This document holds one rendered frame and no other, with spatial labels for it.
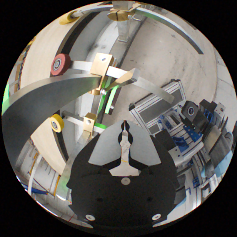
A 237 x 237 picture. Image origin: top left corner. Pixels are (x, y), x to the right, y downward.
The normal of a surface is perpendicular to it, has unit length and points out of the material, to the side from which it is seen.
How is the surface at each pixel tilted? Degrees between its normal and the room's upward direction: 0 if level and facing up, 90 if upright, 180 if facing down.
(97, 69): 0
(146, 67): 0
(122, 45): 0
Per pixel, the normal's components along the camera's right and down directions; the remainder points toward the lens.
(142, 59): -0.04, 0.50
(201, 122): -0.47, 0.26
